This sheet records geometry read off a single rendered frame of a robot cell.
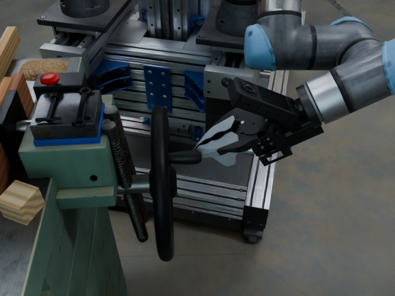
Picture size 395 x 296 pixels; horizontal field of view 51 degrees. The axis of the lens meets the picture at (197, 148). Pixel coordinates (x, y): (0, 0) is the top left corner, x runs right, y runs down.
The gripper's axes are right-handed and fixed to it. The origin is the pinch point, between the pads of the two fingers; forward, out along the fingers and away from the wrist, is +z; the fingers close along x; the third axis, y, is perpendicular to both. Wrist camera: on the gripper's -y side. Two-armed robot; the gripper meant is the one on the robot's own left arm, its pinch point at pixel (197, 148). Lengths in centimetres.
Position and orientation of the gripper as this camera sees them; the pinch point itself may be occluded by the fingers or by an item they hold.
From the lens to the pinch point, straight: 70.0
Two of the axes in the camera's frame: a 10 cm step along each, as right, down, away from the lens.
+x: -0.7, -7.0, 7.1
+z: -8.6, 4.1, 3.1
